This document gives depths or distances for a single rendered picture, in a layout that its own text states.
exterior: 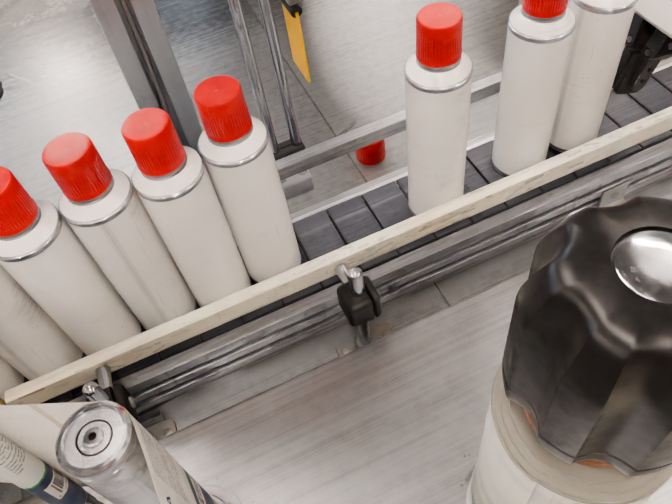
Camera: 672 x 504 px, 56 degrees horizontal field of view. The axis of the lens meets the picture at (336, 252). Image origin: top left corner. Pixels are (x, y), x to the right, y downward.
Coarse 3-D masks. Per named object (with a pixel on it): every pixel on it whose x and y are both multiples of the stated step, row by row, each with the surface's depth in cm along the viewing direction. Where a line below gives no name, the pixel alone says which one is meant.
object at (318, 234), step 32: (640, 96) 66; (608, 128) 64; (480, 160) 63; (608, 160) 62; (384, 192) 62; (544, 192) 60; (320, 224) 61; (352, 224) 60; (384, 224) 60; (384, 256) 58; (320, 288) 56; (160, 352) 54
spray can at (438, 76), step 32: (416, 32) 45; (448, 32) 44; (416, 64) 47; (448, 64) 46; (416, 96) 48; (448, 96) 47; (416, 128) 50; (448, 128) 50; (416, 160) 53; (448, 160) 52; (416, 192) 57; (448, 192) 56
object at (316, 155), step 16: (480, 80) 58; (496, 80) 58; (480, 96) 58; (400, 112) 57; (368, 128) 56; (384, 128) 56; (400, 128) 57; (320, 144) 56; (336, 144) 55; (352, 144) 56; (368, 144) 57; (288, 160) 55; (304, 160) 55; (320, 160) 56; (288, 176) 55; (80, 240) 52
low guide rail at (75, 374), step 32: (640, 128) 59; (576, 160) 58; (480, 192) 56; (512, 192) 57; (416, 224) 55; (448, 224) 57; (320, 256) 54; (352, 256) 54; (256, 288) 53; (288, 288) 54; (192, 320) 52; (224, 320) 53; (96, 352) 51; (128, 352) 51; (32, 384) 50; (64, 384) 50
